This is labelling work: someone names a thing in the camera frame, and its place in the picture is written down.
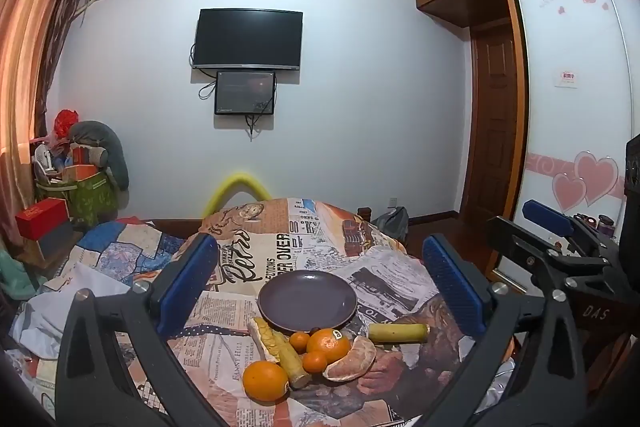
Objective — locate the red box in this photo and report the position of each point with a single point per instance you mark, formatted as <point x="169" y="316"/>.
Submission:
<point x="42" y="219"/>

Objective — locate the dark wooden headboard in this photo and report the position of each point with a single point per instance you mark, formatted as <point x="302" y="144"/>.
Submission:
<point x="172" y="223"/>

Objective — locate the grey bag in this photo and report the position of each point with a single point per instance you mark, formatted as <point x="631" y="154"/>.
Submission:
<point x="395" y="222"/>

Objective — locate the newspaper print cloth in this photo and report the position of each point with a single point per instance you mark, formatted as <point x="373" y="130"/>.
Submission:
<point x="240" y="357"/>

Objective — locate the peeled citrus segment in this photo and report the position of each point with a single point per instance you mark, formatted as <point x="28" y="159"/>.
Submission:
<point x="350" y="359"/>

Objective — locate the dark grey box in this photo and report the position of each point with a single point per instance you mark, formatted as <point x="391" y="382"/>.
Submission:
<point x="57" y="243"/>

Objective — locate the small red door sticker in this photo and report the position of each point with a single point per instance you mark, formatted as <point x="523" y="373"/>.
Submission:
<point x="567" y="78"/>

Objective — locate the small black wall monitor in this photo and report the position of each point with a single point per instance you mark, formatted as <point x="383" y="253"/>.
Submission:
<point x="245" y="93"/>

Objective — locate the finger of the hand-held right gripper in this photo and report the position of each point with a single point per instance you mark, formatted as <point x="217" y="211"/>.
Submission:
<point x="547" y="213"/>
<point x="515" y="239"/>

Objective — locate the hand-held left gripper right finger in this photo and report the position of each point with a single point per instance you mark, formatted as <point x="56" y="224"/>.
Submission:
<point x="450" y="279"/>

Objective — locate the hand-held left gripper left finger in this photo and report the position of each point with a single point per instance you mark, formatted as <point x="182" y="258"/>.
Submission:
<point x="192" y="279"/>

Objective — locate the black wall television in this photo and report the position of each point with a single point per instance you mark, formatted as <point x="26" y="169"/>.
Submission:
<point x="248" y="38"/>

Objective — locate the yellow foam tube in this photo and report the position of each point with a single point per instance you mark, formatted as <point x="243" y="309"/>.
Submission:
<point x="235" y="181"/>

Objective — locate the large plain orange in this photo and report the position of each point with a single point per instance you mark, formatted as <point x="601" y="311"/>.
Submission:
<point x="265" y="381"/>

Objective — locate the large orange with sticker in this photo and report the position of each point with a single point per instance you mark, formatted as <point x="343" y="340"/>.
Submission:
<point x="327" y="342"/>

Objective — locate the white crumpled cloth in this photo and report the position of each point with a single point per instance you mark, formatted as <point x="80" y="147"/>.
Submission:
<point x="40" y="322"/>

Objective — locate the white heart-print wardrobe door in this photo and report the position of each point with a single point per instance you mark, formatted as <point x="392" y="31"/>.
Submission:
<point x="575" y="132"/>

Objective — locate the green storage bag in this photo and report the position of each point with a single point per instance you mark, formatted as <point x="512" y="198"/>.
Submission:
<point x="90" y="202"/>

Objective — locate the brown wooden door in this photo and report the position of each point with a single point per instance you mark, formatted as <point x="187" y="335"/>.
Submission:
<point x="492" y="132"/>

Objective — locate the small tangerine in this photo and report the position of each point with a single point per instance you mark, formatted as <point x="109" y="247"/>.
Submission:
<point x="315" y="362"/>
<point x="300" y="341"/>

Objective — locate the blue patchwork quilt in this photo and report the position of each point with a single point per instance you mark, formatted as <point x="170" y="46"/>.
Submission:
<point x="120" y="252"/>

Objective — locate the purple plate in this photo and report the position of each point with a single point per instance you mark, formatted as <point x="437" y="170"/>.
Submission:
<point x="307" y="302"/>

